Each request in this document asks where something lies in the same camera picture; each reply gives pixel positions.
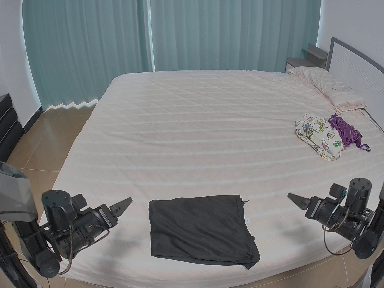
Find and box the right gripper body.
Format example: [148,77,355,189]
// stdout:
[304,196,353,239]

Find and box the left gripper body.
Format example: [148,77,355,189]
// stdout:
[67,203,119,250]

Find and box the black T-shirt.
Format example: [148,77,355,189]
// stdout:
[148,194,261,270]

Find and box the bed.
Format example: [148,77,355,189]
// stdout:
[55,36,384,288]

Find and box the white printed garment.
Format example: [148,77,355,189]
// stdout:
[295,113,344,161]

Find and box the purple satin garment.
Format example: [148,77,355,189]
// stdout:
[328,114,371,152]

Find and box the pale pink pillow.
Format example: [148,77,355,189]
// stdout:
[286,66,367,115]

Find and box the black low cabinet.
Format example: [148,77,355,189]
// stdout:
[0,93,24,163]

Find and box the grey bedside table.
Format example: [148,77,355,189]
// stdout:
[286,43,328,71]

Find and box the blue-green curtain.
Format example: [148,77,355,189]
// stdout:
[148,0,323,73]
[22,0,155,111]

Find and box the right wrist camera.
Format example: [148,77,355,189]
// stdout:
[329,183,348,198]

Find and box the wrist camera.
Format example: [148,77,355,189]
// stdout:
[71,194,88,209]
[329,183,348,198]

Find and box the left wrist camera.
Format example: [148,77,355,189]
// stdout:
[71,194,88,209]

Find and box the black cable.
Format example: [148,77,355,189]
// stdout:
[0,209,39,221]
[322,223,355,256]
[58,228,110,275]

